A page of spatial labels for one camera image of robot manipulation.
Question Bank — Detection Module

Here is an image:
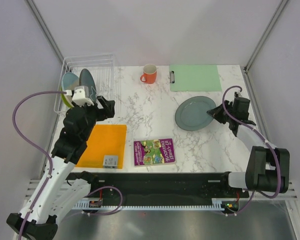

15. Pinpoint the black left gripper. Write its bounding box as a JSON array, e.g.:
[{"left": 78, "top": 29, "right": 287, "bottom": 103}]
[{"left": 72, "top": 95, "right": 115, "bottom": 141}]

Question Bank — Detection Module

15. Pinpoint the large teal plate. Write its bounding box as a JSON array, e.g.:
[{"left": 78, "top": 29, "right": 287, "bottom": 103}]
[{"left": 174, "top": 96, "right": 216, "bottom": 131}]

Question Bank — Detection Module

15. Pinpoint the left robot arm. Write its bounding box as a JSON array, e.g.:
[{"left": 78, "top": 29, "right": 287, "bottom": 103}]
[{"left": 6, "top": 96, "right": 115, "bottom": 240}]

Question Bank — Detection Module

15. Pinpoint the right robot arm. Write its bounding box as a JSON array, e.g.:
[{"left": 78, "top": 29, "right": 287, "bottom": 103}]
[{"left": 207, "top": 97, "right": 290, "bottom": 198}]

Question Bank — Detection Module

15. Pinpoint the orange cutting board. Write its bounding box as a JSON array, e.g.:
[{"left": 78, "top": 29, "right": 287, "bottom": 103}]
[{"left": 76, "top": 124, "right": 127, "bottom": 169}]

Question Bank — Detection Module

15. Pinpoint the dark blue plate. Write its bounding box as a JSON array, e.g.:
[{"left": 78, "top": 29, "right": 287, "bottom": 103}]
[{"left": 79, "top": 68, "right": 97, "bottom": 102}]

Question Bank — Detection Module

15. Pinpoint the green rimmed grey plate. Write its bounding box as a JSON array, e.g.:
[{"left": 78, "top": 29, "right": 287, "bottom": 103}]
[{"left": 60, "top": 72, "right": 79, "bottom": 108}]

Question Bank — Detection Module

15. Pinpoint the green clipboard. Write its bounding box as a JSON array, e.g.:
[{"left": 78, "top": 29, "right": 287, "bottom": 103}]
[{"left": 169, "top": 64, "right": 222, "bottom": 92}]

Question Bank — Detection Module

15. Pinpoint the small grey box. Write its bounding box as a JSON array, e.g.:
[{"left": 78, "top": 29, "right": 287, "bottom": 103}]
[{"left": 102, "top": 155, "right": 119, "bottom": 169}]

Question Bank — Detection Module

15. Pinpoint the orange mug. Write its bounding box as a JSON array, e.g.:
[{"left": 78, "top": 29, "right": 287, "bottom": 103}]
[{"left": 140, "top": 64, "right": 157, "bottom": 84}]

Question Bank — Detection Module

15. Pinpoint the purple treehouse book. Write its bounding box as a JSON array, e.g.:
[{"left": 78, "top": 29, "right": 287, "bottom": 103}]
[{"left": 133, "top": 138, "right": 176, "bottom": 167}]

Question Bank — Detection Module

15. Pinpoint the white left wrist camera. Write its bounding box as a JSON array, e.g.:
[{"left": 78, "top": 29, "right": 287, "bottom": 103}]
[{"left": 64, "top": 85, "right": 95, "bottom": 107}]

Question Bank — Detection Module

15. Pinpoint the white wire dish rack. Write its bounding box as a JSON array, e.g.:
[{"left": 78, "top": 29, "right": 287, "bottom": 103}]
[{"left": 57, "top": 53, "right": 121, "bottom": 116}]

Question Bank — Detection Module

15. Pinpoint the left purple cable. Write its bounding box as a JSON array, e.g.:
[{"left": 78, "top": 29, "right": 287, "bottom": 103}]
[{"left": 12, "top": 90, "right": 123, "bottom": 240}]

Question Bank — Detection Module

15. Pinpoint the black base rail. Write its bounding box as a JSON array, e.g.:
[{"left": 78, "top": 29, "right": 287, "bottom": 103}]
[{"left": 64, "top": 171, "right": 256, "bottom": 208}]

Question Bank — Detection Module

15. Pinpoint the white slotted cable duct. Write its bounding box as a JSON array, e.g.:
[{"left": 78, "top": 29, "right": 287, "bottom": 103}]
[{"left": 72, "top": 198, "right": 239, "bottom": 211}]

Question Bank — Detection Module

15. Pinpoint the left aluminium frame post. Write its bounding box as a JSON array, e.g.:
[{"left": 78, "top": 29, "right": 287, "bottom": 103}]
[{"left": 25, "top": 0, "right": 64, "bottom": 63}]

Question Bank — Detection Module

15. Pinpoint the aluminium frame post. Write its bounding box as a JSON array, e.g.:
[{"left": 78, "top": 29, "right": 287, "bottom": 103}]
[
  {"left": 243, "top": 0, "right": 290, "bottom": 75},
  {"left": 25, "top": 0, "right": 64, "bottom": 63}
]

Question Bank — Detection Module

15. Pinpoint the right aluminium frame post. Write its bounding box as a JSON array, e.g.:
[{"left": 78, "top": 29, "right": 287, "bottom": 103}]
[{"left": 243, "top": 0, "right": 290, "bottom": 75}]

